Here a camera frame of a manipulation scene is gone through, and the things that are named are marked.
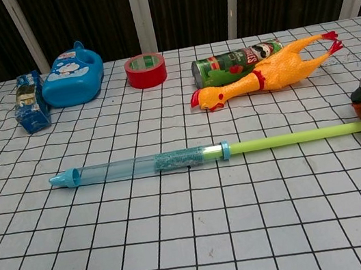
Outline blue green water pump toy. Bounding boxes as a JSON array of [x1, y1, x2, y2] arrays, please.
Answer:
[[45, 108, 361, 193]]

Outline yellow rubber chicken toy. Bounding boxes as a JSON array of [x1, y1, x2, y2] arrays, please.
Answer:
[[182, 29, 351, 116]]

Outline green chips can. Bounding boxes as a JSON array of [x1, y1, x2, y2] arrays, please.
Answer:
[[188, 36, 288, 90]]

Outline red tape roll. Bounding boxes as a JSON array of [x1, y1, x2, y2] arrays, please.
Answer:
[[122, 50, 170, 92]]

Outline white black grid tablecloth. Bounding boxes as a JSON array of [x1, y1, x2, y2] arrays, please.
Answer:
[[0, 16, 361, 270]]

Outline blue cartoon plastic bottle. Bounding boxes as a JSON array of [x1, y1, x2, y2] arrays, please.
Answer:
[[34, 36, 110, 112]]

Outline blue cardboard box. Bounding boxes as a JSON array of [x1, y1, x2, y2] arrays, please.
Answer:
[[7, 68, 54, 137]]

